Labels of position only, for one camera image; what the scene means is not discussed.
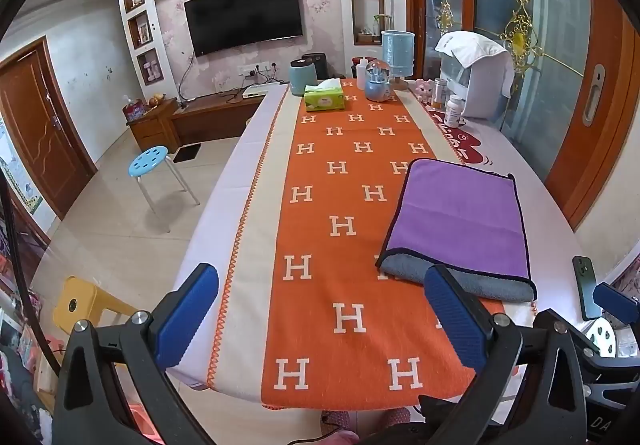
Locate cluttered storage rack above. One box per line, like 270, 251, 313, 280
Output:
0, 225, 58, 431

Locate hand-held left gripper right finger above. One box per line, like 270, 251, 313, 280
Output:
360, 265, 588, 445

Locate white pill bottle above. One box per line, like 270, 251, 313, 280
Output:
444, 95, 466, 128

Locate wooden framed glass sliding door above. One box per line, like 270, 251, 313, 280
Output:
405, 0, 640, 231

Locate blue round stool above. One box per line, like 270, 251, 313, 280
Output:
127, 145, 201, 212

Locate black small appliance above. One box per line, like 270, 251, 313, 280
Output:
301, 53, 328, 81

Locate black flat television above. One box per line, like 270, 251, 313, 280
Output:
184, 0, 305, 57

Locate purple and grey towel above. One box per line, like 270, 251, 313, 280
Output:
376, 158, 538, 302

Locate orange letter-print blanket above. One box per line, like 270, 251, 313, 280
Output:
207, 78, 506, 411

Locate wooden television cabinet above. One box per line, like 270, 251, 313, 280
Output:
125, 85, 271, 151

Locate blue pen holder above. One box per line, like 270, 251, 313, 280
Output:
364, 62, 396, 102

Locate white perforated plastic stool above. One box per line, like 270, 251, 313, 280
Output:
587, 317, 618, 358

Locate colourful wall poster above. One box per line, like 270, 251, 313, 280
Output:
0, 120, 43, 216

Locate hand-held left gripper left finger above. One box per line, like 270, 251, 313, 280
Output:
52, 262, 221, 445

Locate dark green smartphone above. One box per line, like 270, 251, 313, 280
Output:
572, 255, 598, 321

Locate light blue plastic bin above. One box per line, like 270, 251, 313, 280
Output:
381, 30, 416, 91

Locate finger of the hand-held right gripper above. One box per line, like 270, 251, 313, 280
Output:
593, 282, 640, 326

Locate yellow plastic stool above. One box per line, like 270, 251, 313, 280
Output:
52, 275, 141, 341

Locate brown wooden door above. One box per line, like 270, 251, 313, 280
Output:
0, 38, 98, 221

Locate green tissue box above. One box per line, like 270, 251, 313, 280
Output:
303, 79, 347, 112

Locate teal canister with black lid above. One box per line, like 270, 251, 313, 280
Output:
288, 60, 317, 97

